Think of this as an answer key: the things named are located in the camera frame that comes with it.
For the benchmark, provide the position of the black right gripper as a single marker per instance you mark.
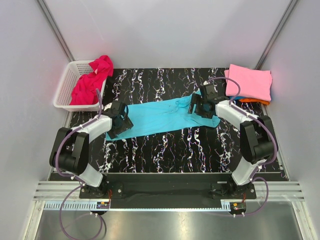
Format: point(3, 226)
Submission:
point(196, 100)

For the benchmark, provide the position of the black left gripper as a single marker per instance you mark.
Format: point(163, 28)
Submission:
point(126, 125)

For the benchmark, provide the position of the cyan t shirt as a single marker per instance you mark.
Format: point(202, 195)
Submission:
point(163, 116)

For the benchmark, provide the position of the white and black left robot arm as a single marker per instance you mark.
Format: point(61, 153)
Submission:
point(71, 149)

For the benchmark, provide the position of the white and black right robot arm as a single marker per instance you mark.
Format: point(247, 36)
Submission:
point(258, 144)

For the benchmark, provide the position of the blue folded t shirt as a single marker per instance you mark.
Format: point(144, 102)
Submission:
point(239, 98)

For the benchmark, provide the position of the black marbled table mat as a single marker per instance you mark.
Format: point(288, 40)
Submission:
point(189, 150)

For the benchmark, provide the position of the red t shirt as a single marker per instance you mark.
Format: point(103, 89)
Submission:
point(84, 92)

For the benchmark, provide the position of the pink folded t shirt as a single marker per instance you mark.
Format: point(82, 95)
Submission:
point(255, 84)

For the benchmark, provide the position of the orange folded t shirt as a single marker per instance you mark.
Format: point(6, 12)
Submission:
point(254, 100)

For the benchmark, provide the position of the white plastic basket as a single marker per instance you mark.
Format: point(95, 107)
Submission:
point(63, 96)

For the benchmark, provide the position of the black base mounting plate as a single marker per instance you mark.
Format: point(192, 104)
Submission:
point(168, 191)

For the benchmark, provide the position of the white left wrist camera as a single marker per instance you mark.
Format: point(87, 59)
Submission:
point(108, 106)

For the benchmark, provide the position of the aluminium frame rail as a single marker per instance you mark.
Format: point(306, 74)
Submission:
point(277, 190)

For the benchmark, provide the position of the white slotted cable duct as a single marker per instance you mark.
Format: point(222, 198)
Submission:
point(77, 205)

